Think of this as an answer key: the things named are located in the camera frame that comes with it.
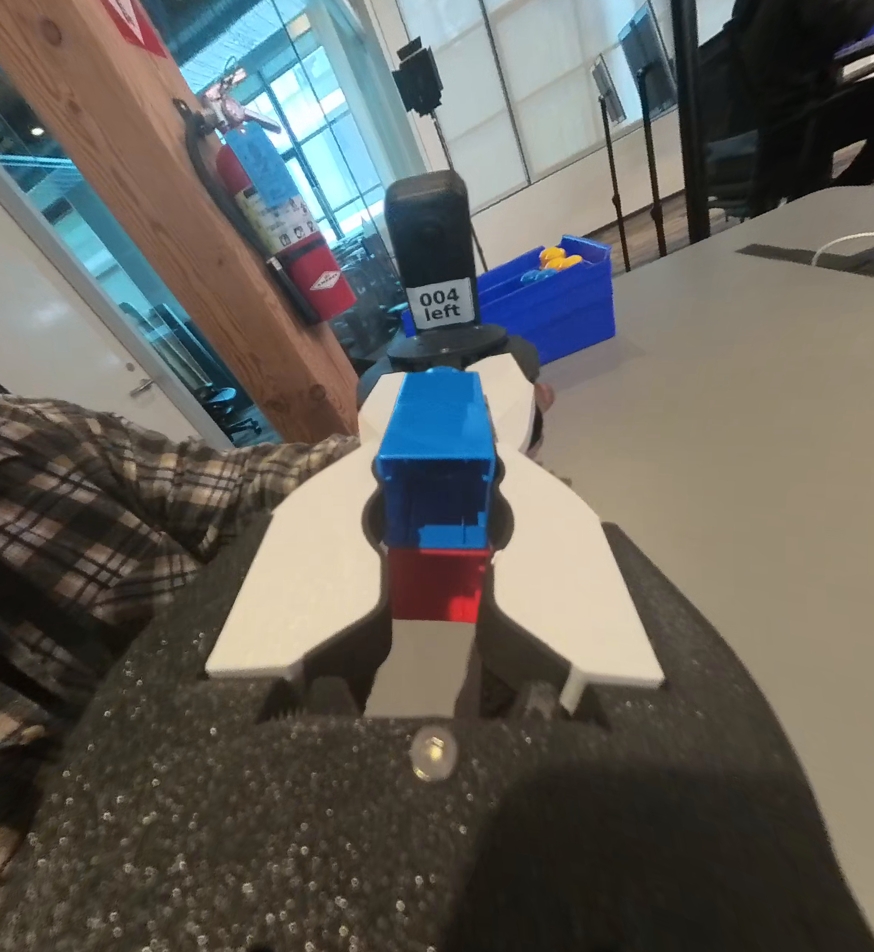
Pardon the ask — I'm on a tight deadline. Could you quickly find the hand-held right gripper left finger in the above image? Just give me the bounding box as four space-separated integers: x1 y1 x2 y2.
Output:
205 446 395 681

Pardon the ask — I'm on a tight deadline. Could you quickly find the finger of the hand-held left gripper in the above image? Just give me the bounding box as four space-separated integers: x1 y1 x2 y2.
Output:
478 356 536 456
357 372 408 451

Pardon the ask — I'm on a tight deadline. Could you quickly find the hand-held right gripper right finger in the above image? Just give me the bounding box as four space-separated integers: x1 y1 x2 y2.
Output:
480 445 666 716

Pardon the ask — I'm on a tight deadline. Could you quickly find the blue two-stud mega block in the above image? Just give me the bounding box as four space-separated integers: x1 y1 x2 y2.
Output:
375 366 499 553

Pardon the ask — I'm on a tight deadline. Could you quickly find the blue plastic bin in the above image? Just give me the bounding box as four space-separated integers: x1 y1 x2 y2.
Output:
401 234 618 367

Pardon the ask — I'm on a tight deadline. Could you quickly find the red one-stud mega block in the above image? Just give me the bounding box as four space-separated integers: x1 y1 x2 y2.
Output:
387 546 489 623

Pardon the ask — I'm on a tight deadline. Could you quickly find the person's left forearm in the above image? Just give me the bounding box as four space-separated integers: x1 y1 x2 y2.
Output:
0 392 364 641

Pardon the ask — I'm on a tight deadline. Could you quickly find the pile of assorted blocks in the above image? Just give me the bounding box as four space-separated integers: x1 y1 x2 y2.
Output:
520 245 585 285

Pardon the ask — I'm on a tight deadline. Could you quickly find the red fire extinguisher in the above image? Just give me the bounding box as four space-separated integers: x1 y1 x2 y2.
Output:
184 74 358 326

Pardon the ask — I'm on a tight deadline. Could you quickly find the black light panel on stand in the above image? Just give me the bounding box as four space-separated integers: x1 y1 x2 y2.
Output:
391 37 492 275

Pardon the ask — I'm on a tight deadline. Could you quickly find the black screen on thin stand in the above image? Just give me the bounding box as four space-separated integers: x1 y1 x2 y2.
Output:
589 56 633 272
617 21 678 257

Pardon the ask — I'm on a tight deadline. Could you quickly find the black floor stand pole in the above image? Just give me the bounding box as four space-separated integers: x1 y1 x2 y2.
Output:
670 0 712 244

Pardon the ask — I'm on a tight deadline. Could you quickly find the red warning sign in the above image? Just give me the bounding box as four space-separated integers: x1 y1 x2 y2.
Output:
101 0 172 59

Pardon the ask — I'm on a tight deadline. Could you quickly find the wooden post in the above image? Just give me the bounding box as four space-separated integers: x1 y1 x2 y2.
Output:
0 0 361 445

